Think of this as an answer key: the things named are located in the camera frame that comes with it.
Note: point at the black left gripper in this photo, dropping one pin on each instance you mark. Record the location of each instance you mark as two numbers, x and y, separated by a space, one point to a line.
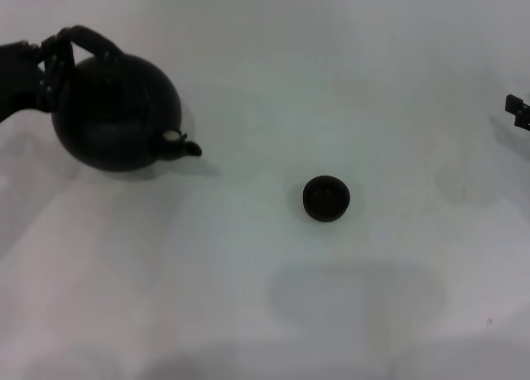
20 78

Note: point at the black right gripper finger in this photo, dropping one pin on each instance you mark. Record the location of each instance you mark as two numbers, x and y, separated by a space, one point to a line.
522 111

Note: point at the small dark round teacup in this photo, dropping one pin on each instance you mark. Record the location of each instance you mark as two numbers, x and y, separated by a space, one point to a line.
326 198

